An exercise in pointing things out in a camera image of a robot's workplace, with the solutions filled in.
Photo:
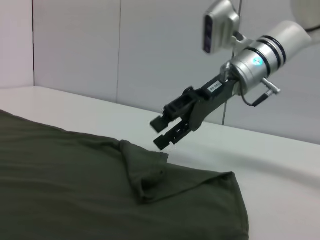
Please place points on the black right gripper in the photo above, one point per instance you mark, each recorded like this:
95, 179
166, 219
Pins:
212, 102

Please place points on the dark green t-shirt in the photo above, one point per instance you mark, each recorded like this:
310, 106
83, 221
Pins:
87, 190

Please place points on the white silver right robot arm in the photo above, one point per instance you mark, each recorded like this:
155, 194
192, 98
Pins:
270, 52

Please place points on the silver knurled plug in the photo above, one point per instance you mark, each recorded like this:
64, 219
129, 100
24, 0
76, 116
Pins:
226, 70

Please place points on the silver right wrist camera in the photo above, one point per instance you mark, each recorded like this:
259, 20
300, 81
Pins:
220, 27

